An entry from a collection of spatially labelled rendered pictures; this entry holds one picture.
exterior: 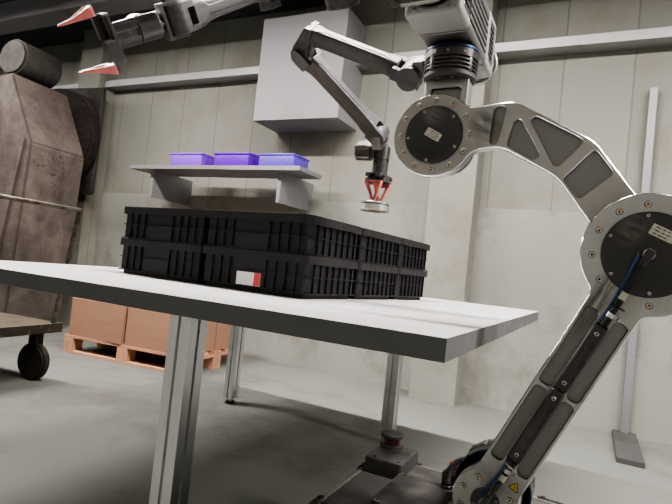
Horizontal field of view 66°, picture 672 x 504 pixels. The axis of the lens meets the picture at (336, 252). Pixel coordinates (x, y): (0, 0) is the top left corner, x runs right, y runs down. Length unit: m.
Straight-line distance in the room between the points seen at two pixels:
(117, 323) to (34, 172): 1.57
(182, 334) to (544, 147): 0.89
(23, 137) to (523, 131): 4.16
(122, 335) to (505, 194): 2.74
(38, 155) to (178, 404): 3.82
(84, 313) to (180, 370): 2.92
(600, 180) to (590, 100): 2.54
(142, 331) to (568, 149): 3.06
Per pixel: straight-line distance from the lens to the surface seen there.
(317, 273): 1.46
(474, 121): 1.27
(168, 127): 5.20
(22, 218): 4.79
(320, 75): 1.86
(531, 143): 1.25
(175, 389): 1.22
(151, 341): 3.70
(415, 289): 2.09
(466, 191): 3.49
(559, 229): 3.55
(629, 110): 3.72
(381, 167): 1.89
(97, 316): 4.00
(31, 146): 4.83
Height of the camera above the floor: 0.79
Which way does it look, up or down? 2 degrees up
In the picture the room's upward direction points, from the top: 6 degrees clockwise
